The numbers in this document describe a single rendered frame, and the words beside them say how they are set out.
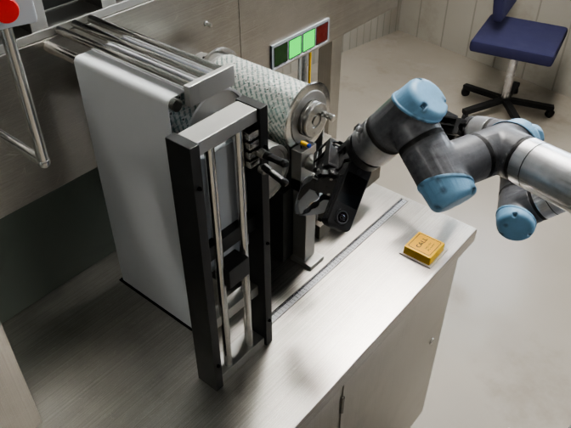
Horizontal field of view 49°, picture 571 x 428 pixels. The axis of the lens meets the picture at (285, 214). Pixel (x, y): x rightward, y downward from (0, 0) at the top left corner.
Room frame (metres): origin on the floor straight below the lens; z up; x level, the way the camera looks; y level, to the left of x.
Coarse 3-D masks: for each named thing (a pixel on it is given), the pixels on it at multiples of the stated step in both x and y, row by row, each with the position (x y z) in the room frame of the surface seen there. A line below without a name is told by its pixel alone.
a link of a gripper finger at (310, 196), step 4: (308, 192) 0.89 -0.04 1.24; (312, 192) 0.89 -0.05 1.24; (316, 192) 0.89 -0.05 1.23; (304, 196) 0.90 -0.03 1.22; (308, 196) 0.89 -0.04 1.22; (312, 196) 0.89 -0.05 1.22; (316, 196) 0.89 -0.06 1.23; (296, 200) 0.92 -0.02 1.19; (300, 200) 0.90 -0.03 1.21; (304, 200) 0.90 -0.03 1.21; (308, 200) 0.90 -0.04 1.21; (312, 200) 0.90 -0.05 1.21; (296, 204) 0.91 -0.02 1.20; (300, 204) 0.90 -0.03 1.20; (304, 204) 0.90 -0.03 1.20; (308, 204) 0.90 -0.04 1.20; (296, 208) 0.92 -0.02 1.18; (300, 208) 0.91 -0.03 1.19; (304, 208) 0.91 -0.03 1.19; (296, 212) 0.92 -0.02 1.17; (300, 212) 0.91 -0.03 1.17
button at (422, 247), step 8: (416, 240) 1.12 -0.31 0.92; (424, 240) 1.12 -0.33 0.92; (432, 240) 1.12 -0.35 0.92; (408, 248) 1.09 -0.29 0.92; (416, 248) 1.09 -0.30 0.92; (424, 248) 1.09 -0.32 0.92; (432, 248) 1.09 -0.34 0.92; (440, 248) 1.09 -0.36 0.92; (416, 256) 1.08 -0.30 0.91; (424, 256) 1.07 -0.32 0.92; (432, 256) 1.06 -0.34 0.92
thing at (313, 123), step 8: (312, 104) 1.11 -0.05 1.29; (320, 104) 1.12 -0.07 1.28; (304, 112) 1.10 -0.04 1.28; (312, 112) 1.10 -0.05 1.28; (320, 112) 1.12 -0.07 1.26; (304, 120) 1.09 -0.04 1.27; (312, 120) 1.10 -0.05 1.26; (320, 120) 1.13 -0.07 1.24; (304, 128) 1.09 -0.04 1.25; (312, 128) 1.10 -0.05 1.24; (320, 128) 1.13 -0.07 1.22; (312, 136) 1.10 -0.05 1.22
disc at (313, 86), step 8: (304, 88) 1.11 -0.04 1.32; (312, 88) 1.13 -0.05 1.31; (320, 88) 1.16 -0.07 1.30; (296, 96) 1.10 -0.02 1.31; (328, 96) 1.18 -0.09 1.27; (296, 104) 1.09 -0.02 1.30; (328, 104) 1.18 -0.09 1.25; (288, 112) 1.08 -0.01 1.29; (328, 112) 1.18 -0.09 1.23; (288, 120) 1.08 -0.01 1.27; (288, 128) 1.08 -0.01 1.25; (288, 136) 1.08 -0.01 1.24; (288, 144) 1.08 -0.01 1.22; (296, 144) 1.10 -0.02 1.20
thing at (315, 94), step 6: (318, 90) 1.15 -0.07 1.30; (306, 96) 1.11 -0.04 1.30; (312, 96) 1.13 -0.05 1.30; (318, 96) 1.15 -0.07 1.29; (324, 96) 1.16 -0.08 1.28; (300, 102) 1.10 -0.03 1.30; (306, 102) 1.12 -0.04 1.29; (324, 102) 1.16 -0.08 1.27; (300, 108) 1.10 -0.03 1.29; (294, 114) 1.09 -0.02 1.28; (294, 120) 1.09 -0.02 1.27; (294, 126) 1.09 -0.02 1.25; (294, 132) 1.09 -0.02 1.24; (294, 138) 1.09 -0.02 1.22; (300, 138) 1.10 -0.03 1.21; (306, 138) 1.12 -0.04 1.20; (312, 138) 1.13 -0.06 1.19
